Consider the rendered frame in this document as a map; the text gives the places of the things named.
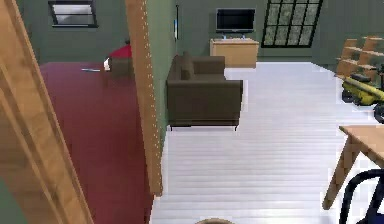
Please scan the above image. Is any black metal chair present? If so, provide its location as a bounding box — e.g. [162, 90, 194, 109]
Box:
[338, 168, 384, 224]

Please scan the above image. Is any brown wooden room door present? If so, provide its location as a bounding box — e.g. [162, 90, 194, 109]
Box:
[0, 0, 95, 224]

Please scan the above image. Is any light wooden tv cabinet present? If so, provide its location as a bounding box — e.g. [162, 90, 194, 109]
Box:
[209, 37, 260, 69]

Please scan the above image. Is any framed picture on wall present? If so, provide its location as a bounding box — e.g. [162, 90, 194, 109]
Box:
[173, 4, 180, 40]

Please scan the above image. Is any wooden slatted shelf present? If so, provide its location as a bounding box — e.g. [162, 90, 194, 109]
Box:
[335, 35, 384, 81]

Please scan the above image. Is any black television set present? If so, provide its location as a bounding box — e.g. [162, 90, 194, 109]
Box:
[215, 7, 257, 34]

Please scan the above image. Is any yellow black vehicle toy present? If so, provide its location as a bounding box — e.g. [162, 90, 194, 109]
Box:
[341, 64, 384, 124]

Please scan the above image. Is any large black grid window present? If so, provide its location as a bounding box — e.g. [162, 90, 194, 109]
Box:
[260, 0, 324, 49]

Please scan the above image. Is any wooden dining table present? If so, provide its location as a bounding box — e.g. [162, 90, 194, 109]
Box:
[321, 124, 384, 211]

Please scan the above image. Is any dark brown sofa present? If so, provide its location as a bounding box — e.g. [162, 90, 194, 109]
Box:
[166, 51, 244, 132]

